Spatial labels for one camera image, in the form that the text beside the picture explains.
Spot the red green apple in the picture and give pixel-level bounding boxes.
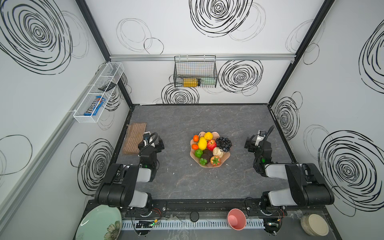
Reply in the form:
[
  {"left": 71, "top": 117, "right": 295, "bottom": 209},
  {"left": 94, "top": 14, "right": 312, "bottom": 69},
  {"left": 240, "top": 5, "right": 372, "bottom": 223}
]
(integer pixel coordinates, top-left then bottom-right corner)
[{"left": 210, "top": 156, "right": 222, "bottom": 167}]

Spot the dark avocado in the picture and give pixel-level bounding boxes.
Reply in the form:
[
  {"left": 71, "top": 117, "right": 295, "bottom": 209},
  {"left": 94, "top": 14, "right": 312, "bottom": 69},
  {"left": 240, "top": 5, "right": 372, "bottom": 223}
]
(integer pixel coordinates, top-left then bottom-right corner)
[{"left": 201, "top": 149, "right": 214, "bottom": 161}]

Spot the small yellow fruit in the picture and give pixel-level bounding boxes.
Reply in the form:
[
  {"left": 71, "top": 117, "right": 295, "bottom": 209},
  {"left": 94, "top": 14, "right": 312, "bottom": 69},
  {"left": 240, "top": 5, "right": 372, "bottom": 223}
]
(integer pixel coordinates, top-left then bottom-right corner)
[{"left": 204, "top": 132, "right": 213, "bottom": 141}]

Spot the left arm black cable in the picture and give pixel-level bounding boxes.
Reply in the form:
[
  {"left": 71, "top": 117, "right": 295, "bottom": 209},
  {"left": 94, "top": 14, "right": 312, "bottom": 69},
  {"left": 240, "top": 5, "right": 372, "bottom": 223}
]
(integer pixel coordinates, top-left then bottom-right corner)
[{"left": 138, "top": 132, "right": 159, "bottom": 157}]

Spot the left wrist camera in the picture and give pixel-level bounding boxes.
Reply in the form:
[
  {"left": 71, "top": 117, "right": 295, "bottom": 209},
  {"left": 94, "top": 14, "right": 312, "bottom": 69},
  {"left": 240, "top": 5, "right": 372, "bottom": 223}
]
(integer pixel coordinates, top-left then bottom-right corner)
[{"left": 143, "top": 132, "right": 152, "bottom": 146}]

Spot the beige pale fruit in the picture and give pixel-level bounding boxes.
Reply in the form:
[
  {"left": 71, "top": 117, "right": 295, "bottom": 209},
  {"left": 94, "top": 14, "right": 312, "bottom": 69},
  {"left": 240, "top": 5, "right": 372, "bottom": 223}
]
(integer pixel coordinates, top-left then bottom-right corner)
[{"left": 213, "top": 147, "right": 225, "bottom": 159}]

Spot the white wire shelf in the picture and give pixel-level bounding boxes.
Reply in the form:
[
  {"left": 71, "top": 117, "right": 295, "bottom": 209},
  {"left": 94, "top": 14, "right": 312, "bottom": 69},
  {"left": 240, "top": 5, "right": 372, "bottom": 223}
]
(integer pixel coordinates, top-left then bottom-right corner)
[{"left": 73, "top": 62, "right": 124, "bottom": 124}]

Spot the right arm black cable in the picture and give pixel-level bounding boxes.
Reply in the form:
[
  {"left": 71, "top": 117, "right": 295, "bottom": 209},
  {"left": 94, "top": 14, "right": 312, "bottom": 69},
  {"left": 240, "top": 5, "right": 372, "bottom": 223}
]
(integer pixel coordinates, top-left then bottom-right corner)
[{"left": 263, "top": 125, "right": 276, "bottom": 142}]

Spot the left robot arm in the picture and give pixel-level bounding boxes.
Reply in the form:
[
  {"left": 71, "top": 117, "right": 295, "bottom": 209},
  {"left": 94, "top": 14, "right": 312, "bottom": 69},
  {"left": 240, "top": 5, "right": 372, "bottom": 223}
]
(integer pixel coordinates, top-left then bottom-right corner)
[{"left": 95, "top": 132, "right": 165, "bottom": 216}]

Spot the dark grape bunch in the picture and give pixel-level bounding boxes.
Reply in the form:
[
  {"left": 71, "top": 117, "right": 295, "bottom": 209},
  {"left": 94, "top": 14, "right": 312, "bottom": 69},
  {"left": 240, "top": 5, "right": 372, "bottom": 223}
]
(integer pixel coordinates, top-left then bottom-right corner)
[{"left": 216, "top": 137, "right": 233, "bottom": 152}]

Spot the brown woven mat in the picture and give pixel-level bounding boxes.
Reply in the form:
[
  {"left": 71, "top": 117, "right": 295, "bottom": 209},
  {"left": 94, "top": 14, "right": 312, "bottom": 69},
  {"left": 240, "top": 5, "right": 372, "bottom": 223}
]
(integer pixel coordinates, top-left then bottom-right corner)
[{"left": 122, "top": 123, "right": 147, "bottom": 155}]

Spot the yellow lemon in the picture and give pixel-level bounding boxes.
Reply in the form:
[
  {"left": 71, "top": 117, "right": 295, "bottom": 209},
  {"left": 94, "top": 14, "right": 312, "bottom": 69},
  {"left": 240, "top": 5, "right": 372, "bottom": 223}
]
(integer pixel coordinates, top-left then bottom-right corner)
[{"left": 198, "top": 137, "right": 208, "bottom": 151}]

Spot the yellow bottle in basket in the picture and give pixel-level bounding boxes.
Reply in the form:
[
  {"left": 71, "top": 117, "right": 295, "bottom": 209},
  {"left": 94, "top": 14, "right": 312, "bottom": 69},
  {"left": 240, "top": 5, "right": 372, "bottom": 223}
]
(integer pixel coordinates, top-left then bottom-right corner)
[{"left": 183, "top": 78, "right": 200, "bottom": 88}]

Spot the black remote control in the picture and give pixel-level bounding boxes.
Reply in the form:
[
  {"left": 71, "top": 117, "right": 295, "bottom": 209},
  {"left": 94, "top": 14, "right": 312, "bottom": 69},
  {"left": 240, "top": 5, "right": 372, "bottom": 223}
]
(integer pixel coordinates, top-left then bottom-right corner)
[{"left": 99, "top": 83, "right": 117, "bottom": 92}]

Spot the pink cup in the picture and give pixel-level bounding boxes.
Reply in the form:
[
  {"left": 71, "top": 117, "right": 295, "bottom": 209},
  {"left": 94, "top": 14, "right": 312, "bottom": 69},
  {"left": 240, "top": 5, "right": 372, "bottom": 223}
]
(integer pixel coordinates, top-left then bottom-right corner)
[{"left": 227, "top": 209, "right": 247, "bottom": 231}]

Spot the green floral plate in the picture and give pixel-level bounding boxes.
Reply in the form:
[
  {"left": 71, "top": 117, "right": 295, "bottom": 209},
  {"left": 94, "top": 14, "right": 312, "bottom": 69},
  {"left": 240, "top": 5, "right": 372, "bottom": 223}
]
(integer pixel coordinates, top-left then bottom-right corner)
[{"left": 75, "top": 205, "right": 122, "bottom": 240}]

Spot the blue candy packet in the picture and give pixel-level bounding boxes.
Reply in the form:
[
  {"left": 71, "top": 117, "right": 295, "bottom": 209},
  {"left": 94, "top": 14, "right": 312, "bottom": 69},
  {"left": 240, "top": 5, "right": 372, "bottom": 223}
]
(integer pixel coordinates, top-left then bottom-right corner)
[{"left": 84, "top": 96, "right": 105, "bottom": 116}]

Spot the black round knob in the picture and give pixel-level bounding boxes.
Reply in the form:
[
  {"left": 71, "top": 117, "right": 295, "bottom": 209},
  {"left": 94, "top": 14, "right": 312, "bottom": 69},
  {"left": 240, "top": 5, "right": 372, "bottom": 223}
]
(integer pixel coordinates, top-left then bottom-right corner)
[{"left": 190, "top": 212, "right": 200, "bottom": 223}]

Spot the dark brown mangosteen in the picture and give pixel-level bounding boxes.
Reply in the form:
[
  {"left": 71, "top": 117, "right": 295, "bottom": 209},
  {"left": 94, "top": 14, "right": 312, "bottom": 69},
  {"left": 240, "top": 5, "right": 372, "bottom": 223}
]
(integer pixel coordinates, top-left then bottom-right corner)
[{"left": 199, "top": 154, "right": 211, "bottom": 166}]

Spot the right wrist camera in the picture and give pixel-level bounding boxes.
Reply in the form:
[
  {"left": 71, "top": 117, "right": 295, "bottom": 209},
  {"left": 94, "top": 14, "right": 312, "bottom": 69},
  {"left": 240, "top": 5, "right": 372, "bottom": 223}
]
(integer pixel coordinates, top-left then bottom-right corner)
[{"left": 255, "top": 130, "right": 268, "bottom": 146}]

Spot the green lime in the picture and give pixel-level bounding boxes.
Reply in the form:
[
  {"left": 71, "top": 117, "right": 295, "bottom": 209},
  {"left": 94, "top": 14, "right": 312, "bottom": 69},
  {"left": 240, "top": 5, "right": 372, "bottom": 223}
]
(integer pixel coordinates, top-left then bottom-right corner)
[{"left": 195, "top": 149, "right": 204, "bottom": 159}]

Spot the aluminium wall rail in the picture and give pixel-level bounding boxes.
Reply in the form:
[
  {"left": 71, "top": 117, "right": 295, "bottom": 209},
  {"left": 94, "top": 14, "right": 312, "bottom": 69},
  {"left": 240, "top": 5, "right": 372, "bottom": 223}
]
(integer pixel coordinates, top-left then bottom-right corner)
[{"left": 110, "top": 54, "right": 296, "bottom": 62}]

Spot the green item in basket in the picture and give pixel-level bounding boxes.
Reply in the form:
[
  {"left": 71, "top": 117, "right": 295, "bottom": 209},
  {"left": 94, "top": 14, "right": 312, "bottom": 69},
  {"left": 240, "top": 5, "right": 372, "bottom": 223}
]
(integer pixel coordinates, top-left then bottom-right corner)
[{"left": 199, "top": 77, "right": 217, "bottom": 88}]

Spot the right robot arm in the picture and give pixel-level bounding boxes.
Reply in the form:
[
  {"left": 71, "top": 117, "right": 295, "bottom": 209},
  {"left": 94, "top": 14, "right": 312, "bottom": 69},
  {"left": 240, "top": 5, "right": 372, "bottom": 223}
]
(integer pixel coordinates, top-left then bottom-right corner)
[{"left": 245, "top": 135, "right": 335, "bottom": 216}]

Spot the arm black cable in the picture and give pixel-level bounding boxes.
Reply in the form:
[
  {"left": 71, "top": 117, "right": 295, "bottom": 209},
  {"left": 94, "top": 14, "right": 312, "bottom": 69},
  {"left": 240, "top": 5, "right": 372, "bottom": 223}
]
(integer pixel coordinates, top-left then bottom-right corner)
[
  {"left": 138, "top": 132, "right": 159, "bottom": 157},
  {"left": 263, "top": 125, "right": 276, "bottom": 142}
]

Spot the red crinkled fruit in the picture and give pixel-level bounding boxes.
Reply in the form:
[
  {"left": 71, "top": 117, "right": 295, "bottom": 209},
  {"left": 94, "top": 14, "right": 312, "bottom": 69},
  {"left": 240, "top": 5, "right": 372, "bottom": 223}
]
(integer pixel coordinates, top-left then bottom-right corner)
[{"left": 207, "top": 139, "right": 217, "bottom": 151}]

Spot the white slotted cable duct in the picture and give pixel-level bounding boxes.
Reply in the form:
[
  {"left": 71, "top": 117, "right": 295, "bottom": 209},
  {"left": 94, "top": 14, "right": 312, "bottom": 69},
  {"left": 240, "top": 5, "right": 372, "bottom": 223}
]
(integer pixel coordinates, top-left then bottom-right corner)
[{"left": 121, "top": 218, "right": 265, "bottom": 231}]

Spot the black wire basket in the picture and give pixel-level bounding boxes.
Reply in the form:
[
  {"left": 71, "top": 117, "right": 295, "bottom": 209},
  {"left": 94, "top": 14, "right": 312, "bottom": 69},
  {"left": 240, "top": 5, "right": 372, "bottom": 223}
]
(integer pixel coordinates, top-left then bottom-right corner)
[{"left": 173, "top": 60, "right": 218, "bottom": 88}]

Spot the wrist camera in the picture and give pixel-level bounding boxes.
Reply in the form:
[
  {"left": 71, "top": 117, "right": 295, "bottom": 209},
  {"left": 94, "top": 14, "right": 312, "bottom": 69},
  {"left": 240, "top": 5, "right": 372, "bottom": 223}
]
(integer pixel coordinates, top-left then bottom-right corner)
[
  {"left": 255, "top": 130, "right": 268, "bottom": 146},
  {"left": 143, "top": 132, "right": 152, "bottom": 146}
]

